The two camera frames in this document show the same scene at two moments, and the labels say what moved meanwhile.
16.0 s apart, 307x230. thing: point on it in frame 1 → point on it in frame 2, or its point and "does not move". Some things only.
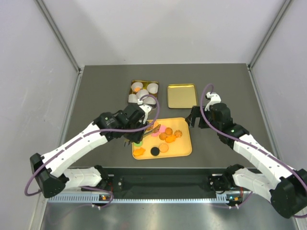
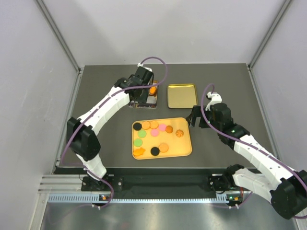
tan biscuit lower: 163,147 does not move
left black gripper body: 135,137 → 143,97
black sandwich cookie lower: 155,151 does not move
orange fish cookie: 170,139 → 152,90
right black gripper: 196,112 does not move
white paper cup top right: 152,88 does not move
